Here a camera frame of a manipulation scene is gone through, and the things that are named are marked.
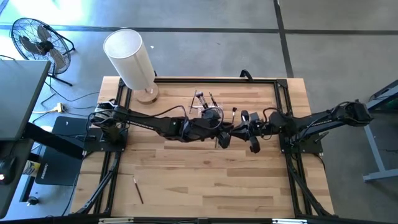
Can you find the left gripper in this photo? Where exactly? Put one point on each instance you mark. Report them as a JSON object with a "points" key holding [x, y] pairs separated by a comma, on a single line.
{"points": [[211, 132]]}

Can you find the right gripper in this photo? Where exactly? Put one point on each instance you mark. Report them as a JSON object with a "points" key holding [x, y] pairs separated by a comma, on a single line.
{"points": [[256, 132]]}

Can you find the black fluffy head makeup brush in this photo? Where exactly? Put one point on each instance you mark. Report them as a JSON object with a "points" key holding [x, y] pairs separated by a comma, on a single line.
{"points": [[234, 114]]}

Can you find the white slim makeup brush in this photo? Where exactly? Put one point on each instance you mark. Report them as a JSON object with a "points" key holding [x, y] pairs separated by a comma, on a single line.
{"points": [[213, 99]]}

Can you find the thin pointed liner brush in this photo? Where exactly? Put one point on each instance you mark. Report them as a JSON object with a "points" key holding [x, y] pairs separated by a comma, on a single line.
{"points": [[138, 190]]}

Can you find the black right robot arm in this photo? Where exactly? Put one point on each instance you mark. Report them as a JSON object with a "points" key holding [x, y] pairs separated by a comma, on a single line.
{"points": [[317, 121]]}

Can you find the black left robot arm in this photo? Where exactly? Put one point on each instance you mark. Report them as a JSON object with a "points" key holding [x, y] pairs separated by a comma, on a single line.
{"points": [[149, 123]]}

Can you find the white cylinder shade table lamp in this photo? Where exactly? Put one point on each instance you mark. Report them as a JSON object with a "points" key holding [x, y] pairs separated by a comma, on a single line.
{"points": [[130, 59]]}

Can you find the black flat case with logo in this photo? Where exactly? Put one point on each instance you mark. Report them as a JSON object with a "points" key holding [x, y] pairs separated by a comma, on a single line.
{"points": [[59, 168]]}

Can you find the black diagonal desk beam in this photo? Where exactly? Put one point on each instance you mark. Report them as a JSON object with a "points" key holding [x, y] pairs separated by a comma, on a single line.
{"points": [[53, 141]]}

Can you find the yellow white box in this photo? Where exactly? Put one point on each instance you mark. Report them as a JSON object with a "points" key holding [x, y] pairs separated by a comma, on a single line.
{"points": [[31, 168]]}

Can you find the black floor fan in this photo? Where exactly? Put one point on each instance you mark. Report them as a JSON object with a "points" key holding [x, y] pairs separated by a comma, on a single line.
{"points": [[40, 43]]}

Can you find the black caster wheel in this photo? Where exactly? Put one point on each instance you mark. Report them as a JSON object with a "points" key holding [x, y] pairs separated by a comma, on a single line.
{"points": [[32, 200]]}

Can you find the grey desk top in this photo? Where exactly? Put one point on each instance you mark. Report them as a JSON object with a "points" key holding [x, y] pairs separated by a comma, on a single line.
{"points": [[18, 93]]}

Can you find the black device with status light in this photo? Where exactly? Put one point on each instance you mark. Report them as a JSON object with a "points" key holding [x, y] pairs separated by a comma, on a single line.
{"points": [[6, 168]]}

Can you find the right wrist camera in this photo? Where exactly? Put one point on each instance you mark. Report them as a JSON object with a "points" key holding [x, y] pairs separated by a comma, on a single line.
{"points": [[255, 118]]}

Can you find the black aluminium table frame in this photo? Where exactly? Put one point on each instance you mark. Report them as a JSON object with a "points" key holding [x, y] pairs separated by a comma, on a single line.
{"points": [[217, 80]]}

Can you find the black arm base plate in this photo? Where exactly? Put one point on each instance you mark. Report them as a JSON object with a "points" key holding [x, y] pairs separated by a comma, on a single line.
{"points": [[311, 147], [93, 144]]}

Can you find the silver bracket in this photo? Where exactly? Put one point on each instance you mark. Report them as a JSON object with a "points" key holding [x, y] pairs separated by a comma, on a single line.
{"points": [[289, 221], [115, 221]]}

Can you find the grey metal table frame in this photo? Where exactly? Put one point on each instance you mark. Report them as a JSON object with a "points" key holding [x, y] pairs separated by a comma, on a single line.
{"points": [[373, 146]]}

